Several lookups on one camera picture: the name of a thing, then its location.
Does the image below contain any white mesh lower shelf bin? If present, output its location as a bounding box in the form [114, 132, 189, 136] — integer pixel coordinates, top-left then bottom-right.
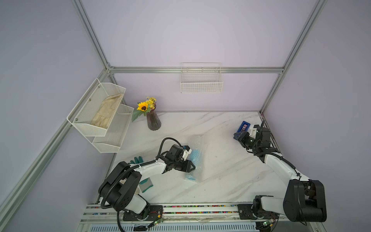
[92, 104, 134, 153]

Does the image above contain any clear bubble wrap sheet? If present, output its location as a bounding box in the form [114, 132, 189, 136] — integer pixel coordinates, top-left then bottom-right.
[184, 134, 210, 183]

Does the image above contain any white wire wall basket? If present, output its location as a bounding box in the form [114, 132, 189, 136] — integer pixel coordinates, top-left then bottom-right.
[180, 62, 224, 94]

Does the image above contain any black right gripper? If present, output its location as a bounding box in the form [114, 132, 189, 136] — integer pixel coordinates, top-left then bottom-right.
[234, 131, 260, 151]

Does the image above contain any green glove on table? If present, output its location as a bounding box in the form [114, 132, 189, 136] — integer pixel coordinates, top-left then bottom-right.
[130, 156, 153, 193]

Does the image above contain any beige glove in bin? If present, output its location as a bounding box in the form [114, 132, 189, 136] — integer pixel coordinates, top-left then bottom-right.
[91, 93, 124, 129]

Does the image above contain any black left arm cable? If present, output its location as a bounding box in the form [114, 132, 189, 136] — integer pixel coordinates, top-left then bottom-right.
[100, 137, 183, 232]

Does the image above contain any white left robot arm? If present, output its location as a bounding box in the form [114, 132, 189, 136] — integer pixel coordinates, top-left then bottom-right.
[98, 145, 196, 215]

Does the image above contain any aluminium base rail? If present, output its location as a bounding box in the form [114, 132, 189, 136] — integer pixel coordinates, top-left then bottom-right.
[77, 203, 325, 232]

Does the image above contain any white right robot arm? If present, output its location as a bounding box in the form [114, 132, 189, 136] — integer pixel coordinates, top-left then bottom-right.
[234, 125, 327, 224]

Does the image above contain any blue tape dispenser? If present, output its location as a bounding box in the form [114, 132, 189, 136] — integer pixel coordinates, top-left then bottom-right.
[233, 121, 251, 140]

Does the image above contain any dark ribbed vase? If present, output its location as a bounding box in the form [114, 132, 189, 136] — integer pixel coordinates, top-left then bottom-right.
[146, 107, 161, 131]

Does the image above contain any aluminium frame post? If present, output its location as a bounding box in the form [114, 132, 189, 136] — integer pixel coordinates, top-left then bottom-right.
[260, 0, 327, 117]

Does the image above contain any blue wine glass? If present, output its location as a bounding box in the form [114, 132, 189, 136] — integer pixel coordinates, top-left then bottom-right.
[185, 149, 203, 182]

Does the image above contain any yellow sunflower bouquet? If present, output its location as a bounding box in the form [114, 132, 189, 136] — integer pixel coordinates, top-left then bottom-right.
[131, 97, 157, 122]

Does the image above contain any white mesh upper shelf bin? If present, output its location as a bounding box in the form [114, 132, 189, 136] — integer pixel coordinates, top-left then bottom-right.
[69, 79, 126, 137]

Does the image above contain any white mesh shelf bin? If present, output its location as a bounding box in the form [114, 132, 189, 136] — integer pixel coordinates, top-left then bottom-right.
[69, 79, 126, 137]
[92, 104, 134, 153]

